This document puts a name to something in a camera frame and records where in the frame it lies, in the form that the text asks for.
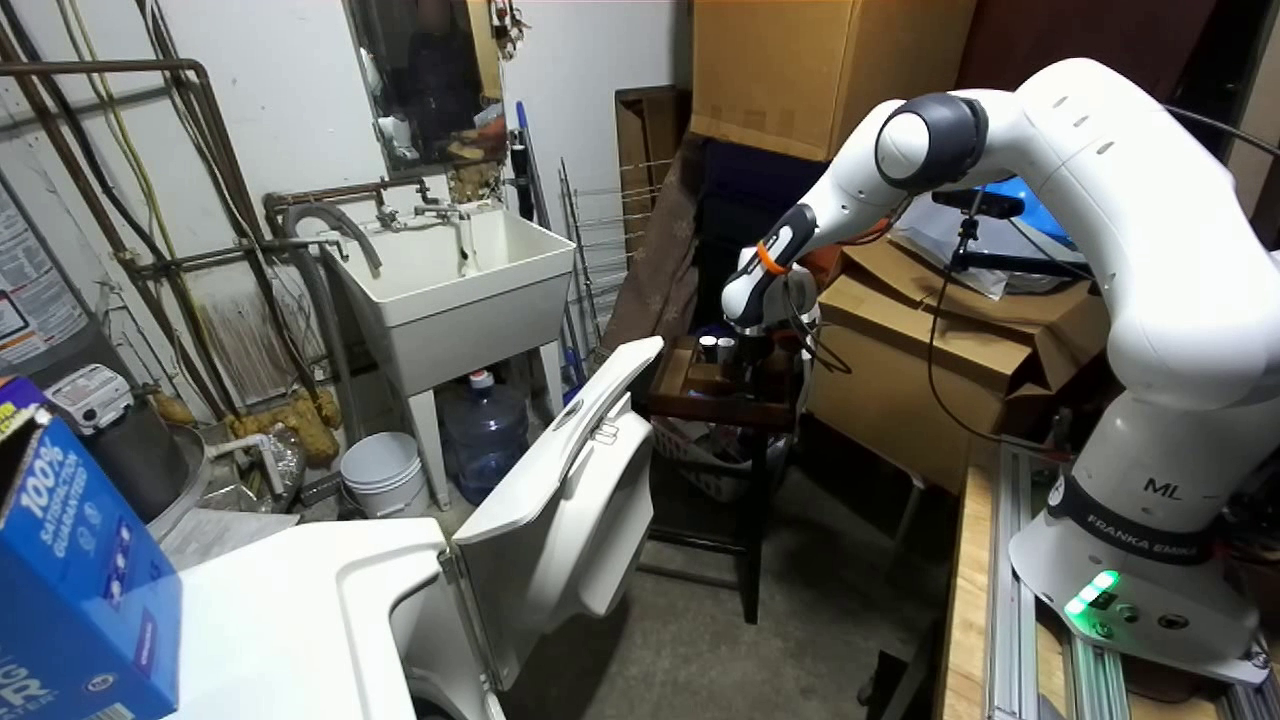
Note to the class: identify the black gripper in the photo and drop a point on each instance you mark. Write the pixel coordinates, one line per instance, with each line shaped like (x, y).
(767, 349)

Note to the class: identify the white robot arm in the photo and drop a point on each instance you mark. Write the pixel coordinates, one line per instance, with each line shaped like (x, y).
(1132, 240)

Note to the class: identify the white washing machine door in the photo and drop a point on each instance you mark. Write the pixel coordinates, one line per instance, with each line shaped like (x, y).
(565, 453)

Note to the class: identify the white washing machine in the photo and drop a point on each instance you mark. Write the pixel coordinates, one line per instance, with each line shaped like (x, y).
(280, 613)

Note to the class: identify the black stool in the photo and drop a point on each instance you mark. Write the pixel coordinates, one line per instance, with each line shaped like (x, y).
(745, 440)

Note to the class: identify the flat cardboard sheet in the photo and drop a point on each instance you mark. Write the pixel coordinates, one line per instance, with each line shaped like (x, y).
(651, 165)

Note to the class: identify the large tan cardboard box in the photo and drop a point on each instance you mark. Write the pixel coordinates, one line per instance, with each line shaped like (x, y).
(813, 64)

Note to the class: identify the dark blue water jug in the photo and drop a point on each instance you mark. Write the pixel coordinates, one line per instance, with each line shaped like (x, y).
(481, 440)

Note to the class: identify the white utility sink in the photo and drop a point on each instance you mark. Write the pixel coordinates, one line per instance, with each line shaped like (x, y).
(453, 303)

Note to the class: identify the white bucket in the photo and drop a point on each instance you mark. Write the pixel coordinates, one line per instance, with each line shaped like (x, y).
(384, 478)

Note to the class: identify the dark metal faucet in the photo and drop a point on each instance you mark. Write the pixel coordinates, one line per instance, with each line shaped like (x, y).
(333, 212)

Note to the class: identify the blue cardboard box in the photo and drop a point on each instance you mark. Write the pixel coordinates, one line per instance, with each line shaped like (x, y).
(81, 573)

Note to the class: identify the grey water heater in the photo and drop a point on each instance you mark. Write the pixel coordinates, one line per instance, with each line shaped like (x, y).
(32, 284)

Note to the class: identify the black camera on stand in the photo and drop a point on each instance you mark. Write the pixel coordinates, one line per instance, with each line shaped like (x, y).
(983, 200)

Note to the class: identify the aluminium rail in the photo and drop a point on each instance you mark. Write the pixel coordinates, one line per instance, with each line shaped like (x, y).
(1025, 613)

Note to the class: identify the grey metal wall pipe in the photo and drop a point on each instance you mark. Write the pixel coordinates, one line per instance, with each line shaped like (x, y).
(213, 174)

